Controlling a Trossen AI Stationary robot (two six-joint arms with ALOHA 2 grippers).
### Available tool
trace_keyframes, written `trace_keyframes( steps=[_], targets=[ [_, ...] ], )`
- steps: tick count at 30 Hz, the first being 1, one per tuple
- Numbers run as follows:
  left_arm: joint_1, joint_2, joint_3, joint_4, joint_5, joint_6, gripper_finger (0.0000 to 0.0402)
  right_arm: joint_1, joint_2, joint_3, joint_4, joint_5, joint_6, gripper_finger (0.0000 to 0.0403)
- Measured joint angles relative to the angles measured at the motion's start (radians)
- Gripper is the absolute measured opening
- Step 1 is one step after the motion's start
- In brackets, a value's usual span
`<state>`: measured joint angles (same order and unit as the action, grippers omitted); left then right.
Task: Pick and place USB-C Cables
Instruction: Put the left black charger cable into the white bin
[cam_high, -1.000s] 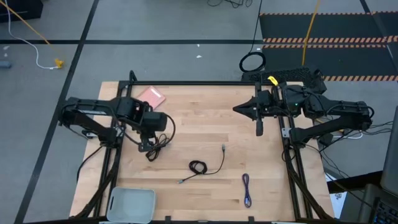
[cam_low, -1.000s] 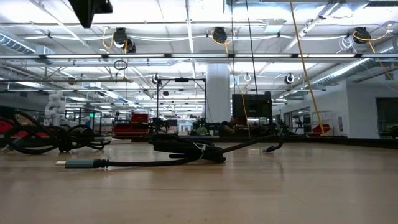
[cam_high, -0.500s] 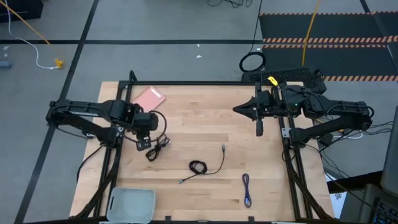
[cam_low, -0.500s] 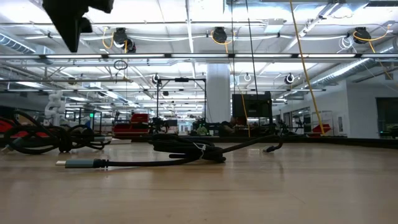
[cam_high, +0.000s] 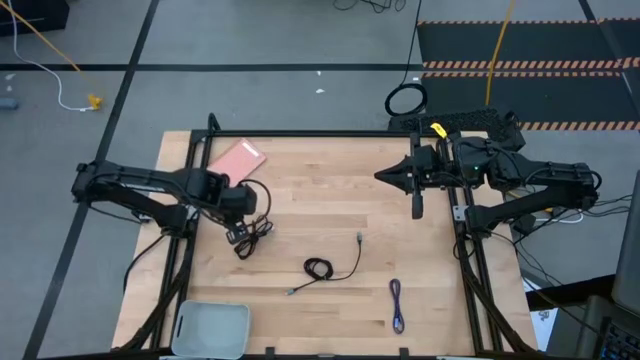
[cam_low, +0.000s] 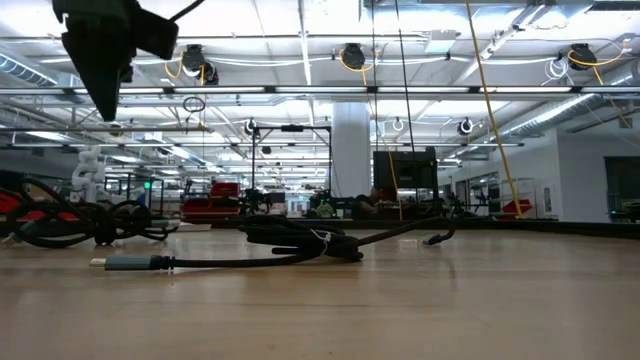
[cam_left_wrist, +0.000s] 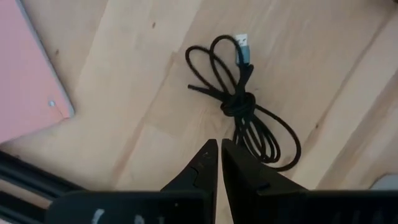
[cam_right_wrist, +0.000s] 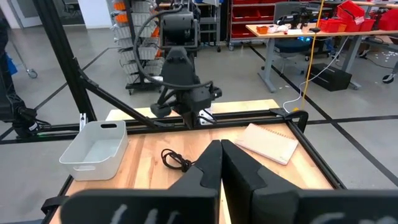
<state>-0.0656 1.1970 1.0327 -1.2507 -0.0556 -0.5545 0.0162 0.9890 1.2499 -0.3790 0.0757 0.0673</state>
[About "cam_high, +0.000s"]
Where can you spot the black aluminium table frame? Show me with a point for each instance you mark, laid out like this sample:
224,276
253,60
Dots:
320,133

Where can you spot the black power adapter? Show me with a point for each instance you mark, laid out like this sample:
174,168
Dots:
523,225

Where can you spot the black box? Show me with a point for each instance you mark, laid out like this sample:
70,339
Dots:
30,17

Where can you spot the black keyboard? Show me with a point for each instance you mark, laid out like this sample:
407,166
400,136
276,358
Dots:
622,345

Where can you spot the white paper sheet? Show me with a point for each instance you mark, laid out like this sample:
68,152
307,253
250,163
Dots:
545,325

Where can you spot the black hazard-striped floor mat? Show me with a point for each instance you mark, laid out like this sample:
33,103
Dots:
550,45

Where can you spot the pink notebook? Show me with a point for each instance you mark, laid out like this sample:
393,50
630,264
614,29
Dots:
240,160

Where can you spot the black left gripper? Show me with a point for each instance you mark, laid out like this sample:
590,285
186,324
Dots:
240,200

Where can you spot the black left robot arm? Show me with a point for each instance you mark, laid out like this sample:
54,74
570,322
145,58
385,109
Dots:
150,180

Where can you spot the black perforated computer case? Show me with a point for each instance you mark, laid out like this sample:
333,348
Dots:
465,120

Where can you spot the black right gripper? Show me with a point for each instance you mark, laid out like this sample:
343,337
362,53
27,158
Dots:
430,167

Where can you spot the grey plastic bin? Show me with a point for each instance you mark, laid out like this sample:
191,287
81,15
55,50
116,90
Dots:
215,330

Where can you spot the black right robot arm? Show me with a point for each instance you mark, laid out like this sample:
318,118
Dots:
550,182

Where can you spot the silver frame bracket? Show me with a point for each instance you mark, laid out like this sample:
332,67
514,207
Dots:
460,213

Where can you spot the small grey floor object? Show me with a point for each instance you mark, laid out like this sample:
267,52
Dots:
7,103

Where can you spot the yellow power plug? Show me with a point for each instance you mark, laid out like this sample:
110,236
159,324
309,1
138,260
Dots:
95,102
549,211

